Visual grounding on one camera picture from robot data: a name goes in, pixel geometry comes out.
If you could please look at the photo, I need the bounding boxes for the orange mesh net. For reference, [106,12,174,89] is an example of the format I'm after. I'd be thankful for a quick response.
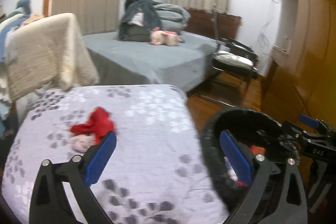
[249,145,266,155]

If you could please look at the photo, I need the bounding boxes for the pink sock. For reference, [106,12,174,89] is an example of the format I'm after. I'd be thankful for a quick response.
[70,134,95,153]

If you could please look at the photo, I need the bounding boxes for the red sock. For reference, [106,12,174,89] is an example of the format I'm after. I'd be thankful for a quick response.
[70,107,116,144]

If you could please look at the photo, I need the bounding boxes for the black lined trash bin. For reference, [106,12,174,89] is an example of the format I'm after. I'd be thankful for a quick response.
[200,107,307,223]

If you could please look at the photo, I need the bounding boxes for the wooden wardrobe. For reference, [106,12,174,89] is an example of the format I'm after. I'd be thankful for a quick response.
[261,0,335,126]

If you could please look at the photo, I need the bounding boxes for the black cantilever chair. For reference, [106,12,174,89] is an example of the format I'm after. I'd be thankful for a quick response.
[209,5,258,107]

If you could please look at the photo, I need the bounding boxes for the silver chair cushion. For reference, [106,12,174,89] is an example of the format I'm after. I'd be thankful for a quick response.
[214,51,253,69]

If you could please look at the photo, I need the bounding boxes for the grey floral quilt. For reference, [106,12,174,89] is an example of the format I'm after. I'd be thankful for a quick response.
[1,85,228,223]

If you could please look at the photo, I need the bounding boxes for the dark wooden headboard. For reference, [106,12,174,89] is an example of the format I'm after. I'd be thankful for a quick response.
[184,9,242,39]

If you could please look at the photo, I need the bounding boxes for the beige quilt on rack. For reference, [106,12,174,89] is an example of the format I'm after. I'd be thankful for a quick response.
[5,13,100,101]

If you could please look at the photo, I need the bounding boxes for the grey bed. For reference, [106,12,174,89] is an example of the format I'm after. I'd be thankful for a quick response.
[83,32,217,92]

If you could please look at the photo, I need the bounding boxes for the pink plush pig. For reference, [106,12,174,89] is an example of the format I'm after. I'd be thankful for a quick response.
[150,27,182,47]

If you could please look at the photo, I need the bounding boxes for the blue white scalloped cloth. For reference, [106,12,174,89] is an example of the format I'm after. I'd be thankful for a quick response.
[1,0,31,136]

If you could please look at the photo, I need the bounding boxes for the folded grey blanket stack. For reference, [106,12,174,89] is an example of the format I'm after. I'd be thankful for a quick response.
[118,0,191,41]

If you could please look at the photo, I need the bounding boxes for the hanging white cables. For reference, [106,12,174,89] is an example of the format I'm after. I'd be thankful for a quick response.
[257,0,283,54]

